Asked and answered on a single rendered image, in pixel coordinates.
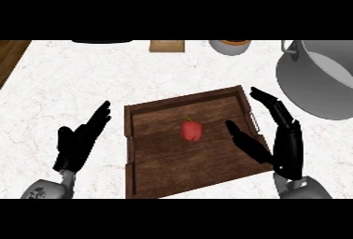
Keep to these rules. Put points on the tan wooden block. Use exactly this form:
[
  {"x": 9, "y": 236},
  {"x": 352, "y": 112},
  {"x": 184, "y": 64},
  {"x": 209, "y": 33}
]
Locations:
[{"x": 167, "y": 46}]

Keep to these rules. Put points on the brown wooden tray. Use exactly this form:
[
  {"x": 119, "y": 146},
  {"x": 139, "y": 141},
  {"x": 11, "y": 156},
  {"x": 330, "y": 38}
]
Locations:
[{"x": 193, "y": 149}]

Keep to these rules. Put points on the red bell pepper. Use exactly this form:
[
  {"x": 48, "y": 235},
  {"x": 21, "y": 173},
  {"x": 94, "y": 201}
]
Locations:
[{"x": 191, "y": 130}]

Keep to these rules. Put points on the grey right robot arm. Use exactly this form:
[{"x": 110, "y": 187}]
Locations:
[{"x": 299, "y": 188}]

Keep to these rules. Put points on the brown wooden cabinet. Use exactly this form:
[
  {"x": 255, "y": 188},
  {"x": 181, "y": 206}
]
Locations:
[{"x": 11, "y": 59}]

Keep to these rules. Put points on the grey cup with orange contents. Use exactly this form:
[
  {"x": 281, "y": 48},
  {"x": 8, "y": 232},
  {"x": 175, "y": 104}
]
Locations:
[{"x": 231, "y": 46}]

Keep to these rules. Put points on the black round object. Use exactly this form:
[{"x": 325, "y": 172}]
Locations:
[{"x": 102, "y": 41}]

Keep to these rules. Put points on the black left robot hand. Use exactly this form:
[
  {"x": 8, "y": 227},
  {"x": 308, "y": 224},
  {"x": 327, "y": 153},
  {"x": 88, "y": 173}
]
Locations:
[{"x": 79, "y": 140}]

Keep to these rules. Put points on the large grey metal pot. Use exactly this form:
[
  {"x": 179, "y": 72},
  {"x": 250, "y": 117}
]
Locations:
[{"x": 317, "y": 79}]

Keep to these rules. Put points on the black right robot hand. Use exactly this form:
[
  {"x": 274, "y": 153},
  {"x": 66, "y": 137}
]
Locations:
[{"x": 287, "y": 143}]

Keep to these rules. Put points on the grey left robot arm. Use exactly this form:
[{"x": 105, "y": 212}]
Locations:
[{"x": 51, "y": 187}]

